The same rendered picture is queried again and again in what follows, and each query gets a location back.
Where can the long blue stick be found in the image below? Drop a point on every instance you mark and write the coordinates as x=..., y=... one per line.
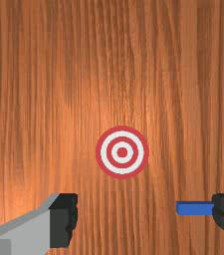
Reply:
x=193, y=208

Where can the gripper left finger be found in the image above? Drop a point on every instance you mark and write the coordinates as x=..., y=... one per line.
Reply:
x=34, y=229

